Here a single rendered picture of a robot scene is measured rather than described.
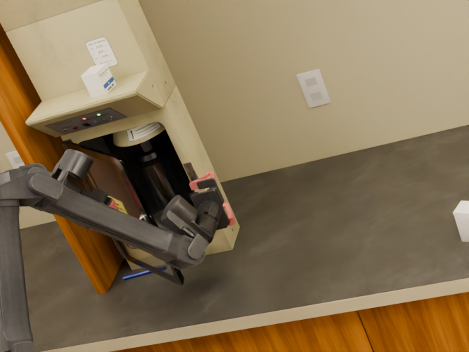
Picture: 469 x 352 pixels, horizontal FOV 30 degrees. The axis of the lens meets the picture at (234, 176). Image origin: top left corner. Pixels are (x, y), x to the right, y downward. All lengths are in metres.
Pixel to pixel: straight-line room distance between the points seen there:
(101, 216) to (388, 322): 0.74
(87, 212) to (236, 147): 0.94
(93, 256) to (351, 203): 0.73
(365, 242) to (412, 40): 0.62
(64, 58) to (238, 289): 0.73
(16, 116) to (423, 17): 1.13
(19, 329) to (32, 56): 0.78
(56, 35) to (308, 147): 0.89
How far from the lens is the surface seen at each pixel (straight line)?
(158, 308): 2.35
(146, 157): 2.39
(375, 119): 2.64
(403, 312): 2.14
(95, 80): 2.15
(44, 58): 2.28
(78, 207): 1.90
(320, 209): 2.44
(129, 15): 2.18
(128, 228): 1.93
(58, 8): 2.21
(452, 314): 2.14
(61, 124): 2.26
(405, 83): 2.59
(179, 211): 1.99
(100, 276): 2.51
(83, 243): 2.46
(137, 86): 2.12
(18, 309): 1.82
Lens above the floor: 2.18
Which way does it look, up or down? 26 degrees down
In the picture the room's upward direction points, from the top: 24 degrees counter-clockwise
